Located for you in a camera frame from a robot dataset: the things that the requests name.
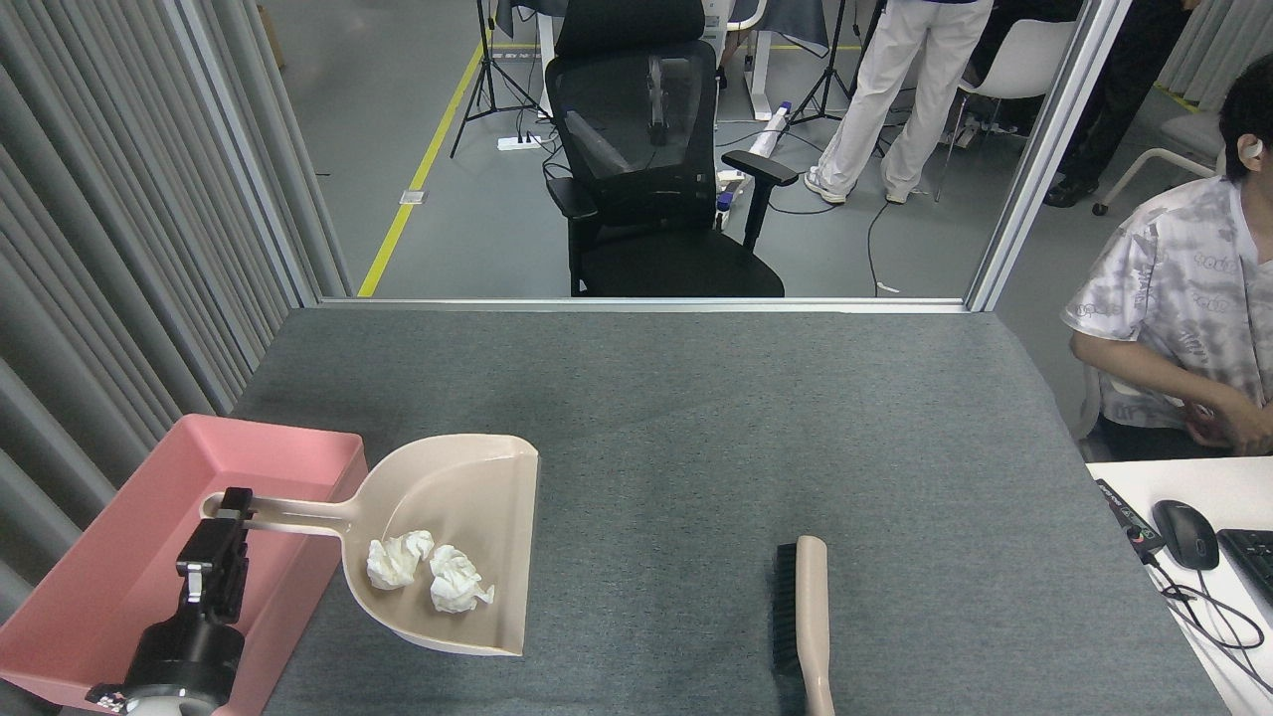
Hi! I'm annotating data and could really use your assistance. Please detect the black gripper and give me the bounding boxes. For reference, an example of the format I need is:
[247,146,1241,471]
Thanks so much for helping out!
[123,487,256,697]

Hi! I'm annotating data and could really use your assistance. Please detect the white paper ball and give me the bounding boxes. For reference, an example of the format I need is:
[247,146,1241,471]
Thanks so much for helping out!
[367,530,436,590]
[430,544,495,614]

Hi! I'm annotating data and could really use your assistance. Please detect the beige plastic dustpan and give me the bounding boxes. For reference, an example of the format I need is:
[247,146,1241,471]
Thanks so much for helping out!
[201,434,541,657]

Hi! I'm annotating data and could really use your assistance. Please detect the beige hand brush black bristles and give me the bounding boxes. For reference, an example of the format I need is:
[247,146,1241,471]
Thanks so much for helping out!
[771,536,836,716]

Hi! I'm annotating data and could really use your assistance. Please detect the pink plastic bin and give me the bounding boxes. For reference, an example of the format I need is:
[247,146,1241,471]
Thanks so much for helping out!
[0,414,369,716]

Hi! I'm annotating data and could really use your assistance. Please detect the person's hand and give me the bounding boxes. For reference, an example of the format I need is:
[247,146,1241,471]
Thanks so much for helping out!
[1190,390,1273,456]

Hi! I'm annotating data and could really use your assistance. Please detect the grey pleated curtain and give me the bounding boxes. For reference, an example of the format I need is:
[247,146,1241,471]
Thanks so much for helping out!
[0,0,354,623]
[1154,0,1273,110]

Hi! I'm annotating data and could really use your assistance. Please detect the black mesh office chair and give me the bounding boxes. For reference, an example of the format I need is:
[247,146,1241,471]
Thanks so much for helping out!
[542,0,799,298]

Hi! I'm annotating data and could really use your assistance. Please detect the black tripod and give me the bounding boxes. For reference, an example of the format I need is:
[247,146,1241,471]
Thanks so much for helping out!
[450,0,546,160]
[786,0,888,158]

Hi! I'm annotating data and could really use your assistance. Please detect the white blue floor device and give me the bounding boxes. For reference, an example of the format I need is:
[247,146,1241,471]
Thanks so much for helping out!
[748,99,794,158]

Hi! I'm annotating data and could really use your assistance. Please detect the walking person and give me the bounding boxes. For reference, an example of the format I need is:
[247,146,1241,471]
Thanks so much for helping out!
[804,0,996,206]

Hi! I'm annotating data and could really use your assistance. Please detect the white desk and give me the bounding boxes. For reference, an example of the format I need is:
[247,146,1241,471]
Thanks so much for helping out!
[1085,456,1273,716]

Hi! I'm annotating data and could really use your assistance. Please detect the black button remote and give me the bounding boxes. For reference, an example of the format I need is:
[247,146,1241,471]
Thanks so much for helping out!
[1095,478,1167,556]

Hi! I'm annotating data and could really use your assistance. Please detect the white plastic chair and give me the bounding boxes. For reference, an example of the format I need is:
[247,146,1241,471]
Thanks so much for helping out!
[935,18,1078,203]

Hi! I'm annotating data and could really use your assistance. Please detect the black computer mouse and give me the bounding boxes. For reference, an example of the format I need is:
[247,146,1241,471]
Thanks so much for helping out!
[1152,499,1220,572]

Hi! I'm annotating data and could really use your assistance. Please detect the seated person in background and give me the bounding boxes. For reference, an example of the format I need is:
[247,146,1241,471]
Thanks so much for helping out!
[960,0,1085,130]

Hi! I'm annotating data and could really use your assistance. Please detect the seated person at desk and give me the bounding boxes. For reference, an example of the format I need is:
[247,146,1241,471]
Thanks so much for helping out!
[1060,52,1273,461]

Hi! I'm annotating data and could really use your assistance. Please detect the standing person in black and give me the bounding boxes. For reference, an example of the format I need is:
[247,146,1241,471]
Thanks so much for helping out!
[1044,0,1194,208]

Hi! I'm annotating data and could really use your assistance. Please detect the black keyboard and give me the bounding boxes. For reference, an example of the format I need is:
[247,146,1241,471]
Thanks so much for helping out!
[1216,528,1273,603]

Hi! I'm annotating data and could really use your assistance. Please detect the white chair grey seat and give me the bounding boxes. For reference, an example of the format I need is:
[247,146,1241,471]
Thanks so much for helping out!
[1092,109,1226,216]

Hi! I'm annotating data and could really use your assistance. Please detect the silver table edge rail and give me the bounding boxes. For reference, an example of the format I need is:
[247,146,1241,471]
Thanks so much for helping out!
[316,295,971,315]

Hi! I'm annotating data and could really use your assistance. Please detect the white standing desk frame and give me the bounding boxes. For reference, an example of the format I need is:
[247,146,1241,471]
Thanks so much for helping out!
[467,0,831,122]

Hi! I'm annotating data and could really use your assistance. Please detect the black floor cable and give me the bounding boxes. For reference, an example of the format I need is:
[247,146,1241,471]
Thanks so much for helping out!
[716,94,931,297]

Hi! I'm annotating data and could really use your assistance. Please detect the silver frame post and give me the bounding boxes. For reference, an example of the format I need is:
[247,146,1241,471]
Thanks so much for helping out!
[965,0,1135,312]

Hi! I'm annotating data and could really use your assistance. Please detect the black desk cable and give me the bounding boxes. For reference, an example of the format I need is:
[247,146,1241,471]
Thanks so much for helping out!
[1142,552,1273,697]

